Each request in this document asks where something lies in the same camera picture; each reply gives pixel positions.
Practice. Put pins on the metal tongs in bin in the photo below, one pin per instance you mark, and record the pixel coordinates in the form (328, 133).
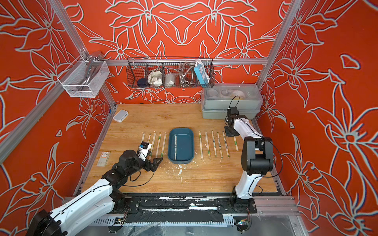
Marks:
(91, 71)

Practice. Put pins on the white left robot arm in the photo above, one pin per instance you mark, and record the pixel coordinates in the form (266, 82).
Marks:
(100, 199)

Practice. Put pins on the clear plastic wall bin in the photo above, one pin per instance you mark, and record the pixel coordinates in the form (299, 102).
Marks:
(71, 80)

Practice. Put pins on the teal plastic storage box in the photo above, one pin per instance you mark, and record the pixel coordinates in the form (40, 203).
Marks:
(185, 145)

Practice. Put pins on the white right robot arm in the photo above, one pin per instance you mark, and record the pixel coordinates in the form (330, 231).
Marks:
(256, 159)

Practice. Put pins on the small clear plastic case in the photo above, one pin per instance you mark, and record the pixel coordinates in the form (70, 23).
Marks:
(103, 159)

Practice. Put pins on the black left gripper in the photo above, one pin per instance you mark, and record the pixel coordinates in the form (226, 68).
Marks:
(154, 166)

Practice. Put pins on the black wire wall basket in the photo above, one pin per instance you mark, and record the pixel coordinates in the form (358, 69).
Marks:
(177, 72)

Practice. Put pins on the white network switch box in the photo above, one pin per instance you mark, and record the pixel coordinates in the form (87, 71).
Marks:
(121, 115)

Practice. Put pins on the grey lidded plastic container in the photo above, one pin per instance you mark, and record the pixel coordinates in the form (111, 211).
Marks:
(217, 99)

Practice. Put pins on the light blue box in basket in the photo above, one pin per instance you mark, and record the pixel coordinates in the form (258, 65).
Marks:
(201, 73)

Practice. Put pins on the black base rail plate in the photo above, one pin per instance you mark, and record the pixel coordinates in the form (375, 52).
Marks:
(183, 208)

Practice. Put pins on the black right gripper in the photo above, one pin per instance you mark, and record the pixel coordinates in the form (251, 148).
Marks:
(228, 133)

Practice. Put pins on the white crumpled bag in basket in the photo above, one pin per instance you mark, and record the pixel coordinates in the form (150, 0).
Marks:
(155, 78)

